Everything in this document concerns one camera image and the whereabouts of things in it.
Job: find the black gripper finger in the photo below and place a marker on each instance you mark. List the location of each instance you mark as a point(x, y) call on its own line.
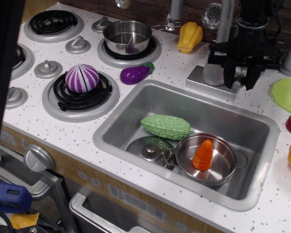
point(229, 71)
point(252, 75)

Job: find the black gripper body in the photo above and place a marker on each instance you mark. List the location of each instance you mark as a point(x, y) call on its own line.
point(243, 57)

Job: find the silver faucet lever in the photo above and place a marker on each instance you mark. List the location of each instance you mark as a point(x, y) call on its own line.
point(239, 78)

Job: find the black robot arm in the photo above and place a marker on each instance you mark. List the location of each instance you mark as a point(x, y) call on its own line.
point(253, 47)

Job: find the silver toy faucet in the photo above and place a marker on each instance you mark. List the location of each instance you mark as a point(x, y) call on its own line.
point(209, 79)

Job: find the green plastic plate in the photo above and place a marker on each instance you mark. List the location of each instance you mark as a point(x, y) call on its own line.
point(281, 93)

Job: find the yellow toy bell pepper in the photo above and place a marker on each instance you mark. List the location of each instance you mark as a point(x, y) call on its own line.
point(190, 35)

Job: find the hanging slotted spoon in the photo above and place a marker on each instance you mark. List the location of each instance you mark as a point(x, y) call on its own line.
point(211, 15)

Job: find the back right stove burner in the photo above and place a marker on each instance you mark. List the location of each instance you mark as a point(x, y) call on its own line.
point(150, 54)

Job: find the stove burner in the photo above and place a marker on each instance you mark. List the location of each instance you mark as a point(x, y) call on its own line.
point(150, 54)
point(53, 26)
point(66, 105)
point(23, 61)

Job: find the green toy bitter gourd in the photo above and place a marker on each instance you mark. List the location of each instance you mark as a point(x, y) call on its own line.
point(165, 126)

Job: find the steel pot in sink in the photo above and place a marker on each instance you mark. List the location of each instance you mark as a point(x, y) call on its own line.
point(225, 160)

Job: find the orange toy carrot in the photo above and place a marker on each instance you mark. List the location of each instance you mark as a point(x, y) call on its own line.
point(202, 159)

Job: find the purple toy eggplant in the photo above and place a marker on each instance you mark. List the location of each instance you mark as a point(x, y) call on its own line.
point(133, 75)

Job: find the steel pot on burner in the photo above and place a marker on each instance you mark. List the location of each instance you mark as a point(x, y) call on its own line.
point(127, 36)

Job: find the steel pot lid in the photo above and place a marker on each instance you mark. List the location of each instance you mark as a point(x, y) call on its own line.
point(154, 149)

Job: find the metal sink basin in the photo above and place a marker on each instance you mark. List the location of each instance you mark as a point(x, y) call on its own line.
point(256, 135)

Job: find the hanging metal spoon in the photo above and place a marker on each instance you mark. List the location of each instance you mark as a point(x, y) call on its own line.
point(123, 4)

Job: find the silver stove knob top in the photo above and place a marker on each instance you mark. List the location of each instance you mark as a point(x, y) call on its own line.
point(100, 25)

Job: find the silver stove knob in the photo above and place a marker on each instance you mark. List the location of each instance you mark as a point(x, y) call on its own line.
point(78, 46)
point(48, 69)
point(100, 25)
point(15, 97)

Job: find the purple white toy onion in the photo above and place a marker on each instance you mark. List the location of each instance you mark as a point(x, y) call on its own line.
point(82, 78)

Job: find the front right stove burner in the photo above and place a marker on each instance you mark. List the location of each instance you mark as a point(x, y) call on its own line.
point(66, 105)

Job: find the silver stove knob middle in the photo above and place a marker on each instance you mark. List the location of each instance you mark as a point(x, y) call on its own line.
point(78, 46)

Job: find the silver stove knob lower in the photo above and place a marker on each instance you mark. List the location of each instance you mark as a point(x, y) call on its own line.
point(48, 69)

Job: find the back left stove burner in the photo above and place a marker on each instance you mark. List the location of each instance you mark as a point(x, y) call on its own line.
point(53, 26)

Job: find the silver oven dial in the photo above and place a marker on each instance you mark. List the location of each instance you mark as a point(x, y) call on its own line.
point(37, 159)

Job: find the silver stove knob left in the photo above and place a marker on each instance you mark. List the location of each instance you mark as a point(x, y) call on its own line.
point(15, 97)

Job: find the blue clamp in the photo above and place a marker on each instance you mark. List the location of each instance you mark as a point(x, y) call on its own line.
point(14, 198)

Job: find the yellow cloth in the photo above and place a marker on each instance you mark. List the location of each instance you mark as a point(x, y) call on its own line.
point(20, 221)

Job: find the silver oven door handle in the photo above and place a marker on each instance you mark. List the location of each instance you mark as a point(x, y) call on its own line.
point(98, 215)

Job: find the black foreground post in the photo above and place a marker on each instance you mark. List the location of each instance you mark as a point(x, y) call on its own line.
point(11, 12)

